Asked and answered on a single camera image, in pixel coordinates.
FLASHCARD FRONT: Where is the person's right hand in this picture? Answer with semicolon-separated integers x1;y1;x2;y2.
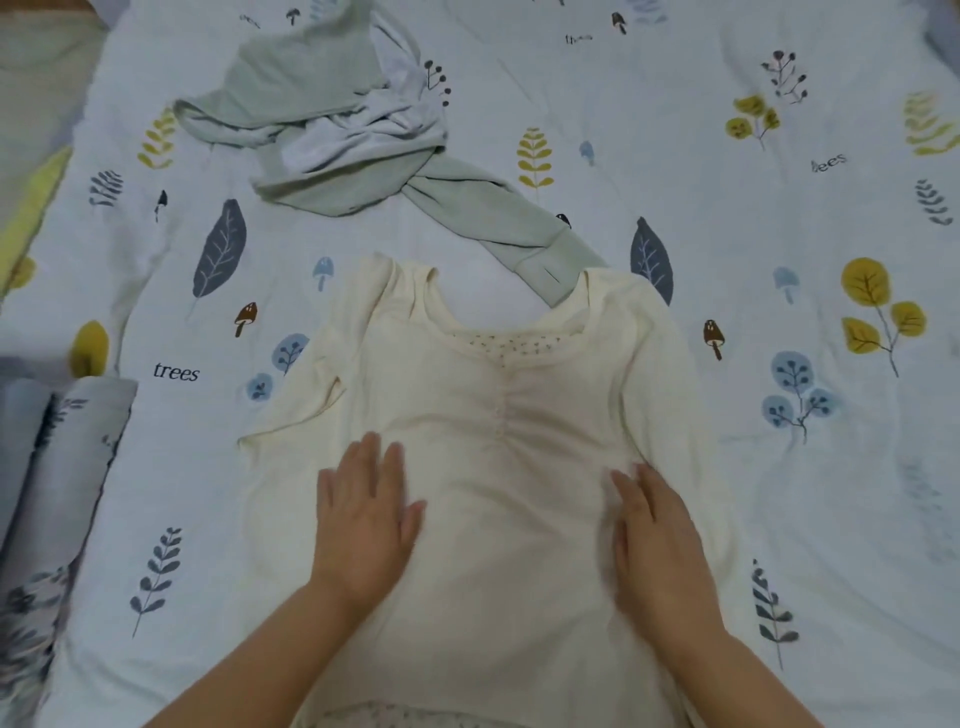
604;462;726;647

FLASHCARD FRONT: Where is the sage green zip jacket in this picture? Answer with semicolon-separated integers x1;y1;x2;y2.
172;0;614;309

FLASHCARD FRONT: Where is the person's left forearm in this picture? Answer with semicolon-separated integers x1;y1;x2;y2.
145;577;369;728

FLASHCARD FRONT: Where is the bed with leaf print bedding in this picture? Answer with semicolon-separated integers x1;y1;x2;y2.
0;0;960;728

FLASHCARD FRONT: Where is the cream long-sleeve top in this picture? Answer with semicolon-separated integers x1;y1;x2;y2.
237;252;752;728

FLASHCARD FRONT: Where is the person's left hand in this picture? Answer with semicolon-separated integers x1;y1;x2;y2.
310;430;429;612

